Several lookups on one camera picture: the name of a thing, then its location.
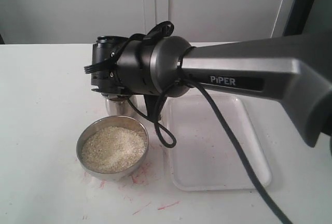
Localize steel bowl of rice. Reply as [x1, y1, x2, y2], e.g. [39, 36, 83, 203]
[76, 116, 149, 181]

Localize white plastic tray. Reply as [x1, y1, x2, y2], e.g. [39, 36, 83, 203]
[162, 95, 272, 191]

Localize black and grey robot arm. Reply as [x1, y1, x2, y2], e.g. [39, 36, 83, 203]
[85, 32, 331, 147]

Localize white cabinet doors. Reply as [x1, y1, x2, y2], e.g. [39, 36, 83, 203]
[1, 0, 295, 44]

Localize black cable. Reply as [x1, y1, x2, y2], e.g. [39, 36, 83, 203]
[83, 21, 288, 224]

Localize small steel cup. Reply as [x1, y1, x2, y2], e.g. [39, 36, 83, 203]
[105, 96, 137, 118]

